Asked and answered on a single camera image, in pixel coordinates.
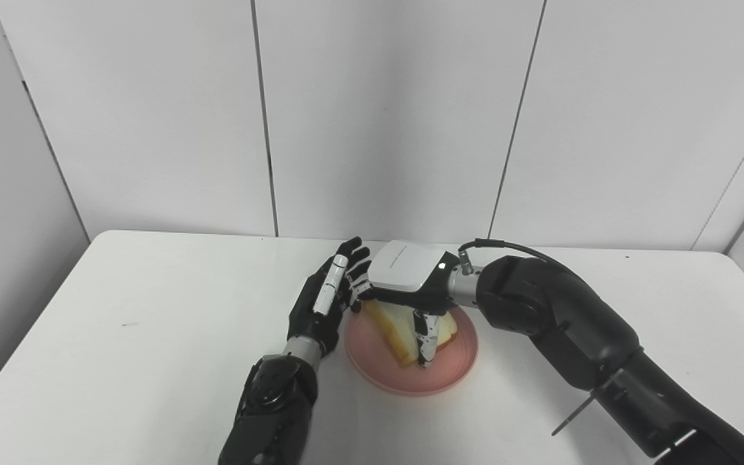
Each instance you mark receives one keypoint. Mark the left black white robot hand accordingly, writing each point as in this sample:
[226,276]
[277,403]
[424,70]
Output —
[310,316]

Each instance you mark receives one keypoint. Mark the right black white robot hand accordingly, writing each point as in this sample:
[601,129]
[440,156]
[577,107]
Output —
[411,268]

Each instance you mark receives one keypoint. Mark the slice of white bread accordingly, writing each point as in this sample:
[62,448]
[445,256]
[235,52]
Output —
[398,329]

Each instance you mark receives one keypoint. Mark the pink round plate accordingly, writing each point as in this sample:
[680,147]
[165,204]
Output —
[449,368]

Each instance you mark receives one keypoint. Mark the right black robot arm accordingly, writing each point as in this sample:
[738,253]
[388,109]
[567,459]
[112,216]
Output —
[578,336]

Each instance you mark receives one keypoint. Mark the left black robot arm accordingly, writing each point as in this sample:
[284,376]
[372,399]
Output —
[275,407]

